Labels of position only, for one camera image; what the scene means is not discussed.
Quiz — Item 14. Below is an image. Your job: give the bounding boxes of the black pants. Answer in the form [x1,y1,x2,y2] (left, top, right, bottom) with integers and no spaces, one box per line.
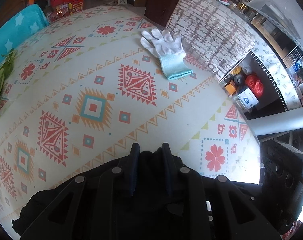
[11,146,265,240]

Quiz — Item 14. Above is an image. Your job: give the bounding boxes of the patterned tablecloth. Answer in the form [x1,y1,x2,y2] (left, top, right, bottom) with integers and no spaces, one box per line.
[0,6,260,239]

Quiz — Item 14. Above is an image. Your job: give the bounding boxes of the white teal glove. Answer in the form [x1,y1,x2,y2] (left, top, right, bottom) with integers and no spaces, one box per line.
[140,28,193,80]

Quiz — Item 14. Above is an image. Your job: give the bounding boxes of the green leafy vegetables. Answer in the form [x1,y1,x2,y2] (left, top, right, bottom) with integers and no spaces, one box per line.
[0,49,16,96]

